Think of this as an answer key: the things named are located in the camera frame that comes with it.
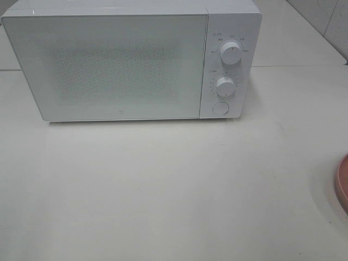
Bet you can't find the round white door button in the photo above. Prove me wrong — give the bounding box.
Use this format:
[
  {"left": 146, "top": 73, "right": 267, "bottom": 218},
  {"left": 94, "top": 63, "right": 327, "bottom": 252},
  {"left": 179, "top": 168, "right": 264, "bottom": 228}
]
[{"left": 213, "top": 102, "right": 229, "bottom": 115}]

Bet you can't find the white microwave door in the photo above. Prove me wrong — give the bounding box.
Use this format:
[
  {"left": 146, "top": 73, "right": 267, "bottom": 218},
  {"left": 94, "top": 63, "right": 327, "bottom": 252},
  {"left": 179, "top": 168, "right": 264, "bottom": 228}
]
[{"left": 3, "top": 15, "right": 207, "bottom": 122}]

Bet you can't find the pink round plate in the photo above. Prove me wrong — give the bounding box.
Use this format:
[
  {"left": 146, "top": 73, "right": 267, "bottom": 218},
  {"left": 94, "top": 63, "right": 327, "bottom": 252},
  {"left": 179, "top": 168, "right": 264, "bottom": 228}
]
[{"left": 334, "top": 154, "right": 348, "bottom": 213}]

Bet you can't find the white lower timer knob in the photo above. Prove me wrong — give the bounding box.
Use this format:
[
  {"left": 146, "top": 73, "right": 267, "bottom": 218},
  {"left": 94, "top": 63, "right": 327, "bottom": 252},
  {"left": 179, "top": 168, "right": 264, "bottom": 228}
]
[{"left": 215, "top": 77, "right": 236, "bottom": 97}]

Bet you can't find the white upper power knob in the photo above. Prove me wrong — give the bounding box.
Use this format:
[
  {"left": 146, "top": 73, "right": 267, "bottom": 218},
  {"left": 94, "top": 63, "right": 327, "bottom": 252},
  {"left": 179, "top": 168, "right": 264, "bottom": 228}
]
[{"left": 220, "top": 40, "right": 242, "bottom": 65}]

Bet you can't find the white microwave oven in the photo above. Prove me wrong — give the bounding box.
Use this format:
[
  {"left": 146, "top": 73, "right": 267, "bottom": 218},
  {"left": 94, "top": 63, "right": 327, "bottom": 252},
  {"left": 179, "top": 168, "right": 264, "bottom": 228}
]
[{"left": 1, "top": 1, "right": 262, "bottom": 121}]

